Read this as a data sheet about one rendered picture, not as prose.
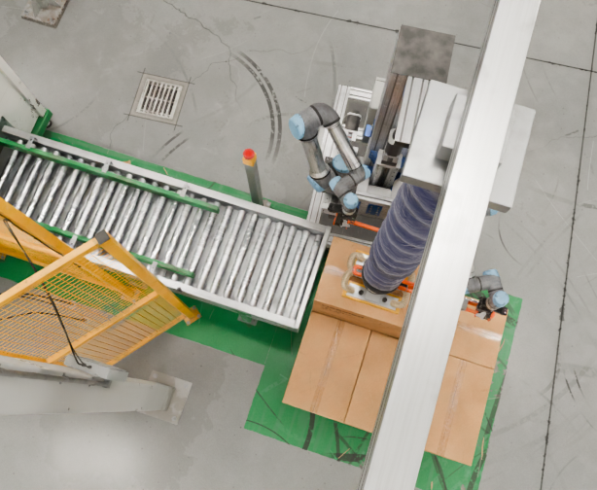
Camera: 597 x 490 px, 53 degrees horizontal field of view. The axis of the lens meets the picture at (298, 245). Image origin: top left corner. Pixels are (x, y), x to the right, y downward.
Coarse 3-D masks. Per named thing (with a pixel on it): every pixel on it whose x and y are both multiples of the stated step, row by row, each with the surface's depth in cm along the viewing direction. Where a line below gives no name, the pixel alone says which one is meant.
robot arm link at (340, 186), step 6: (336, 180) 315; (342, 180) 316; (348, 180) 315; (330, 186) 318; (336, 186) 315; (342, 186) 314; (348, 186) 315; (354, 186) 318; (336, 192) 316; (342, 192) 314
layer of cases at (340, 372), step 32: (320, 320) 383; (480, 320) 384; (320, 352) 378; (352, 352) 378; (384, 352) 378; (480, 352) 378; (288, 384) 373; (320, 384) 373; (352, 384) 373; (384, 384) 373; (448, 384) 373; (480, 384) 373; (352, 416) 368; (448, 416) 368; (480, 416) 368; (448, 448) 363
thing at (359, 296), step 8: (360, 288) 345; (344, 296) 345; (352, 296) 344; (360, 296) 344; (384, 296) 344; (392, 296) 345; (368, 304) 345; (376, 304) 343; (384, 304) 343; (392, 312) 343
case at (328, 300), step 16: (336, 240) 355; (336, 256) 353; (336, 272) 350; (416, 272) 350; (320, 288) 348; (336, 288) 348; (320, 304) 354; (336, 304) 345; (352, 304) 345; (352, 320) 372; (368, 320) 355; (384, 320) 343; (400, 320) 343
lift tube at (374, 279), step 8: (416, 256) 242; (368, 264) 302; (368, 272) 307; (376, 272) 292; (368, 280) 316; (376, 280) 302; (384, 280) 294; (392, 280) 294; (400, 280) 297; (376, 288) 317; (384, 288) 313; (392, 288) 315
